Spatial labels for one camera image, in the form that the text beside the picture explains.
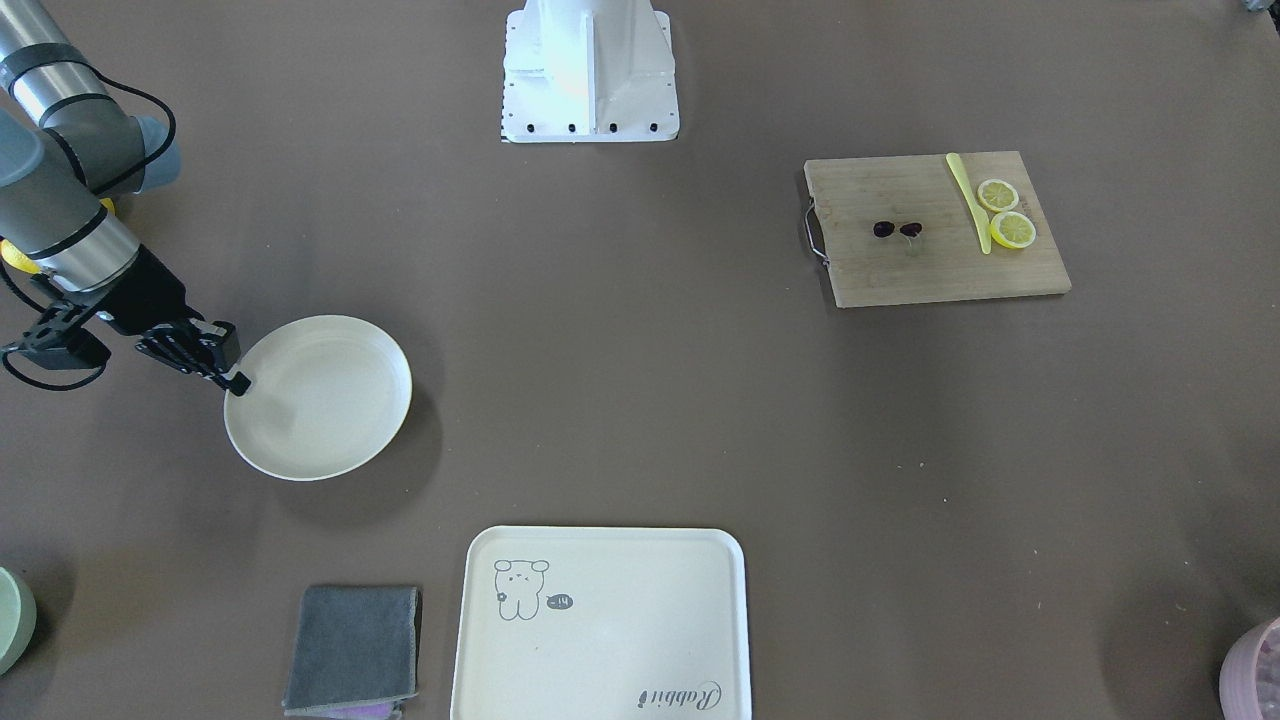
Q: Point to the mint green bowl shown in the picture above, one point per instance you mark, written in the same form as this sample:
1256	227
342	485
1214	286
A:
18	618

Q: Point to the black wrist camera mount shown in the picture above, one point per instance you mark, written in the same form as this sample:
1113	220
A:
59	342

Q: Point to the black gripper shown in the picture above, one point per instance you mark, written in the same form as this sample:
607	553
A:
150	292

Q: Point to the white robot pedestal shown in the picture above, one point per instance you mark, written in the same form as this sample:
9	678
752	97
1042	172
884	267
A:
589	72

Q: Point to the wooden cutting board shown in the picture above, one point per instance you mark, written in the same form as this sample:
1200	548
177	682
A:
943	264

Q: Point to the yellow plastic knife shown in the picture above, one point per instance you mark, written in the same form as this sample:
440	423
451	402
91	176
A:
979	215

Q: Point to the cream round plate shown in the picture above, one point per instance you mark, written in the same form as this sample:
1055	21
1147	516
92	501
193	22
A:
327	394

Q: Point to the yellow lemon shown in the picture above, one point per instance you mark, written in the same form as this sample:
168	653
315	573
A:
15	258

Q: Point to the grey folded cloth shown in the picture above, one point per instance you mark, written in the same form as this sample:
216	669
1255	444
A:
355	652

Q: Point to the dark red cherry pair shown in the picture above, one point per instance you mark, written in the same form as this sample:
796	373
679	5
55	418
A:
886	229

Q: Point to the pink bowl with ice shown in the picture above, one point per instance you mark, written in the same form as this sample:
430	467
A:
1249	675

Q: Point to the cream rectangular tray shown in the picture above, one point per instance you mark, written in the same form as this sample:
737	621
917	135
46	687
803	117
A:
603	623

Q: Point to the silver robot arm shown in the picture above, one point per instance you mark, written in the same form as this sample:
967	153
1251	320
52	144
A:
77	149

